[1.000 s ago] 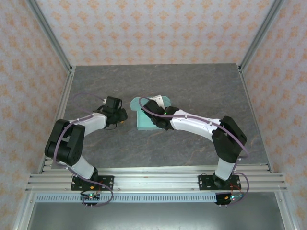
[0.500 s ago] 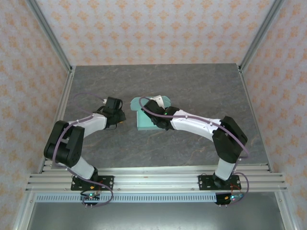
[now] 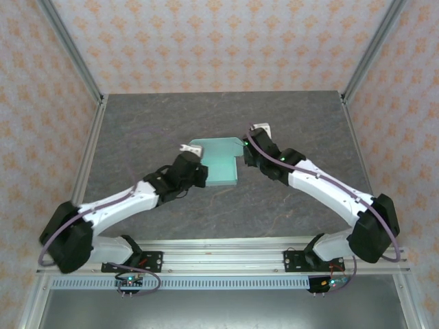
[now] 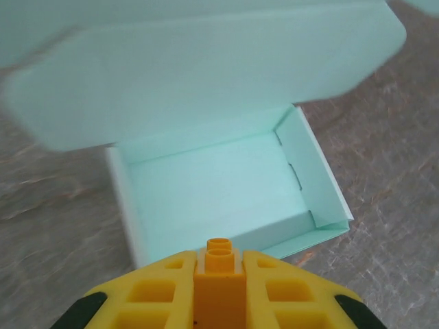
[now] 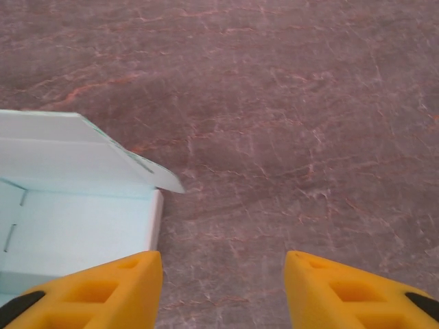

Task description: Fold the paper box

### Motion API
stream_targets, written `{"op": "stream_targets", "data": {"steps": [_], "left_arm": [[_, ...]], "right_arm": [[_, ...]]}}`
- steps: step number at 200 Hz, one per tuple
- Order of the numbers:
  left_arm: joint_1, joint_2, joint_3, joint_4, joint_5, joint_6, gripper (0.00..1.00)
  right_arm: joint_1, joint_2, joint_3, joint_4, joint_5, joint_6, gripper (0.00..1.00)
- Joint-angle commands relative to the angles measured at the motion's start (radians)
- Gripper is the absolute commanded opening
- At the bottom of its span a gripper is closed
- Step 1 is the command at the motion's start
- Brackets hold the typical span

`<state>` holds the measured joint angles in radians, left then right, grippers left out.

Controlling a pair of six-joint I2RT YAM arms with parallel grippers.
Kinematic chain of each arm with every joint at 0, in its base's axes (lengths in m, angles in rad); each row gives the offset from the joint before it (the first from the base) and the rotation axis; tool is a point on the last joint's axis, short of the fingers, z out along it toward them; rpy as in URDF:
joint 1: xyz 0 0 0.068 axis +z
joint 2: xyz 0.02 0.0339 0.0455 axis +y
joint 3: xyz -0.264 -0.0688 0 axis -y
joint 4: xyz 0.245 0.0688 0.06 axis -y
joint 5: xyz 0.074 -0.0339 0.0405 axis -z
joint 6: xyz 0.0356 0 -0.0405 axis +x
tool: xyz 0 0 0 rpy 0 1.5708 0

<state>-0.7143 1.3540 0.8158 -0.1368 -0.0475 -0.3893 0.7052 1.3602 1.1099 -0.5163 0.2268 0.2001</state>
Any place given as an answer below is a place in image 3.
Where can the teal paper box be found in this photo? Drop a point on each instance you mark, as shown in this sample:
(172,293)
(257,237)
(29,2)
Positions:
(219,161)

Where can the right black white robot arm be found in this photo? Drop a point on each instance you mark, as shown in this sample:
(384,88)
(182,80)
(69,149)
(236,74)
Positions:
(329,192)

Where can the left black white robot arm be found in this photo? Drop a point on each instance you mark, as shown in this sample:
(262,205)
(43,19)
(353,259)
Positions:
(113,209)

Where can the left circuit board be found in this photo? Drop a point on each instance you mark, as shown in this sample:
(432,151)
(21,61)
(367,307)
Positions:
(130,282)

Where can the circuit board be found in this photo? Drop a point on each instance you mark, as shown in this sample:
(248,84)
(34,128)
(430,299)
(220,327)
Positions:
(331,283)
(130,282)

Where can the grey metal shelf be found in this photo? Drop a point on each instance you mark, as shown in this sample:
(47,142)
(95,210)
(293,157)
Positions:
(223,312)

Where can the right circuit board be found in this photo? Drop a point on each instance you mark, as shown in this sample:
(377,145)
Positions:
(331,283)

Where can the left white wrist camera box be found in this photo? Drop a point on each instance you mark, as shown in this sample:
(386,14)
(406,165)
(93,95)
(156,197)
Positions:
(193,149)

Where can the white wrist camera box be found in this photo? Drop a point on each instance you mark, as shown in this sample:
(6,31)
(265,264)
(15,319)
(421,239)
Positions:
(193,149)
(264,128)

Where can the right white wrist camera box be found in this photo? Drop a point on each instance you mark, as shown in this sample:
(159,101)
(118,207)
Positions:
(264,128)

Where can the aluminium rail beam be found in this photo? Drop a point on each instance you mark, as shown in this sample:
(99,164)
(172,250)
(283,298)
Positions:
(223,260)

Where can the aluminium table side rail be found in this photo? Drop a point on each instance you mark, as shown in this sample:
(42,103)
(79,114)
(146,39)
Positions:
(97,120)
(355,137)

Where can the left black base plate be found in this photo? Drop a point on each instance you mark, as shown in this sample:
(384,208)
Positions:
(154,260)

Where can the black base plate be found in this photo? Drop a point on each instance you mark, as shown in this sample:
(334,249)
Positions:
(154,260)
(291,262)

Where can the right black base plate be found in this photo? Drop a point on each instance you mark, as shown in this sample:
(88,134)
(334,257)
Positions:
(291,262)

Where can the short aluminium frame post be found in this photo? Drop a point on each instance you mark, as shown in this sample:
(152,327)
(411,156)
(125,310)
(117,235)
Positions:
(409,305)
(35,305)

